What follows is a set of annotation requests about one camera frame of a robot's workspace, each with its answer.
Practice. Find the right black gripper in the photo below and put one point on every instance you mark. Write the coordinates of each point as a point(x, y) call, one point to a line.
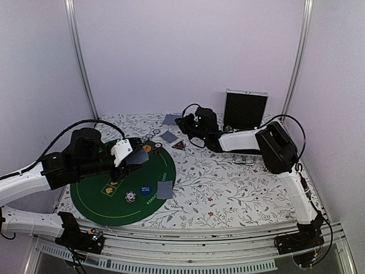
point(183, 123)

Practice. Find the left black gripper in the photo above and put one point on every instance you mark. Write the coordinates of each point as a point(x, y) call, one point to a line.
point(123, 172)

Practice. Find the blue playing card deck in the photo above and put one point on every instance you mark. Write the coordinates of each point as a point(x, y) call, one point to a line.
point(139, 157)

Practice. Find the orange big blind button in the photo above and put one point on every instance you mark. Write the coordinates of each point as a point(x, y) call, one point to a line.
point(147, 148)

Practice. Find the red poker chip stack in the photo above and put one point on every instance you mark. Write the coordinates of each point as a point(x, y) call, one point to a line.
point(157, 148)

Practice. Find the single blue playing card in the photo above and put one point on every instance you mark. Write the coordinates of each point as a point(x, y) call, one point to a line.
point(168, 137)

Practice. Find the blue small blind button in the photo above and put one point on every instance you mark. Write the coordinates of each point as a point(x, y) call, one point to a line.
point(146, 190)

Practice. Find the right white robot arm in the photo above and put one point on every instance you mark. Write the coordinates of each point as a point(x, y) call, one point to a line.
point(279, 153)

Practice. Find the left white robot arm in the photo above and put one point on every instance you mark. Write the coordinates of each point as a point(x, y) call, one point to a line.
point(86, 156)

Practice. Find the black red triangular plaque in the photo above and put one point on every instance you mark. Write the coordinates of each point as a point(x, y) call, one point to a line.
point(179, 145)

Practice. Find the round green poker mat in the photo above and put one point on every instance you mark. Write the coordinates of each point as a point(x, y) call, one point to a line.
point(102, 201)

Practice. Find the aluminium poker chip case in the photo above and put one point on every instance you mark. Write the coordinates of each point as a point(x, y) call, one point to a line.
point(244, 110)

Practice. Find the floral white tablecloth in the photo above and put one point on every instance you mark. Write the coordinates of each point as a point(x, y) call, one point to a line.
point(211, 190)

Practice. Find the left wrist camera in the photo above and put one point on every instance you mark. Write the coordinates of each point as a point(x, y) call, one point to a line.
point(120, 150)

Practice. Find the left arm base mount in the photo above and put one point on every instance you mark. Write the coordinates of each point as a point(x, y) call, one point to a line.
point(91, 241)

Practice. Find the front aluminium rail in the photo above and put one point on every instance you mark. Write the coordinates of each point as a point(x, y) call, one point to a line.
point(252, 249)

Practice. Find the left aluminium frame post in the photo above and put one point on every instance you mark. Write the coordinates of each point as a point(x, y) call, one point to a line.
point(72, 23)

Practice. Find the aluminium frame post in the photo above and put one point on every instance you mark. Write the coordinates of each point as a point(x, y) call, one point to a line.
point(305, 26)
point(72, 23)

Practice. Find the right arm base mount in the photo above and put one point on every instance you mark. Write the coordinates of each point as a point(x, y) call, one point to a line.
point(301, 241)

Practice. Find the right aluminium frame post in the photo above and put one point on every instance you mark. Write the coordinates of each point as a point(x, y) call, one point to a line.
point(305, 26)

